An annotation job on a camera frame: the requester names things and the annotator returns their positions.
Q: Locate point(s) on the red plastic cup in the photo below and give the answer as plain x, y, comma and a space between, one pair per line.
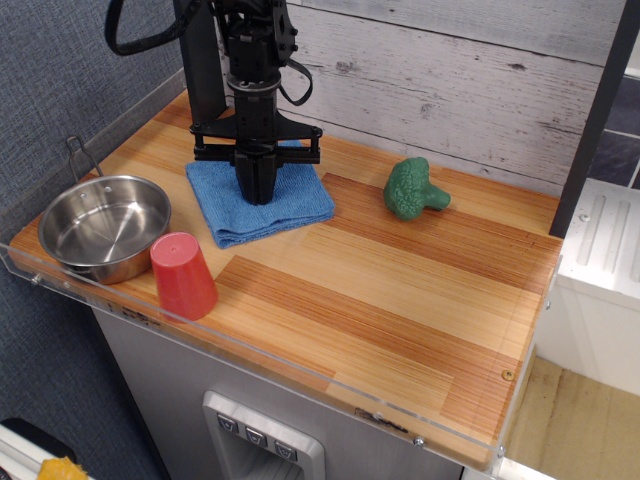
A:
185, 286

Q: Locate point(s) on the green toy broccoli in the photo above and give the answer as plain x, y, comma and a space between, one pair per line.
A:
408, 190

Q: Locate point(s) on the stainless steel pan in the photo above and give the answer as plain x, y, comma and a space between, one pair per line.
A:
103, 229

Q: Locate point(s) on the grey toy fridge cabinet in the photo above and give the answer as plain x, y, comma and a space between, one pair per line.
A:
169, 379

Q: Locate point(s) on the clear acrylic table guard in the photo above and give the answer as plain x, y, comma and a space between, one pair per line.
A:
414, 349

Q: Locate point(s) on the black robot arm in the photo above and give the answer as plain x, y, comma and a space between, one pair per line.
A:
258, 40

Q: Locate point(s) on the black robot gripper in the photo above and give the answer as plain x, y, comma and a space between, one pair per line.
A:
257, 128

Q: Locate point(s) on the dark support post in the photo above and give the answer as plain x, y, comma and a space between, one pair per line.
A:
202, 68
614, 70

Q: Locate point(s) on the yellow object at corner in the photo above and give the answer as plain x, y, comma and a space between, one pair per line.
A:
61, 469

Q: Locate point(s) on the dark left support post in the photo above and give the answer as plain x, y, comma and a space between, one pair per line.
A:
202, 68

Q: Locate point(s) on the white toy sink unit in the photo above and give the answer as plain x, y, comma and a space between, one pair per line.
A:
590, 323

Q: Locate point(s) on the blue rag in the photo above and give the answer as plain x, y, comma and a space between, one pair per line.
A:
299, 199

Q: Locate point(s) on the dark right support post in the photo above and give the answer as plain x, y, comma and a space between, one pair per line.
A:
614, 70

